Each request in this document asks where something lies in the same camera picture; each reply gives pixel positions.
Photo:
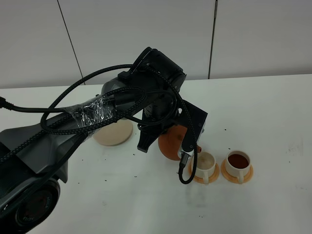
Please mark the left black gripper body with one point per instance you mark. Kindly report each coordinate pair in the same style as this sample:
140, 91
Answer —
161, 78

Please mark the brown clay teapot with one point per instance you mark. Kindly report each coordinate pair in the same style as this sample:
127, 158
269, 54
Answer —
170, 142

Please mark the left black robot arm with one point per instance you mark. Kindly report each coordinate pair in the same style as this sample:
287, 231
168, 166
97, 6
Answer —
33, 159

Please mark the beige round teapot coaster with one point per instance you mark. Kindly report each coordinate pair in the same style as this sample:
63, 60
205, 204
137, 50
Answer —
115, 133

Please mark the left white teacup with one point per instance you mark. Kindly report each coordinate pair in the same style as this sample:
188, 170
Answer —
205, 166

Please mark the white teacup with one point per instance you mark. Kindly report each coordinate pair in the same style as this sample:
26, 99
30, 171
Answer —
205, 166
237, 164

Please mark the left orange cup saucer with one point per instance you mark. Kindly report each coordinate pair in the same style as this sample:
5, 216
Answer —
212, 178

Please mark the orange cup saucer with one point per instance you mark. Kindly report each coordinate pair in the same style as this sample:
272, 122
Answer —
233, 179
212, 178

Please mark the right white teacup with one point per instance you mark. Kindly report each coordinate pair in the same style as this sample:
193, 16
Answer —
237, 164

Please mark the right orange cup saucer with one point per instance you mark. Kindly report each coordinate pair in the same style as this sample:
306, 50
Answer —
233, 179

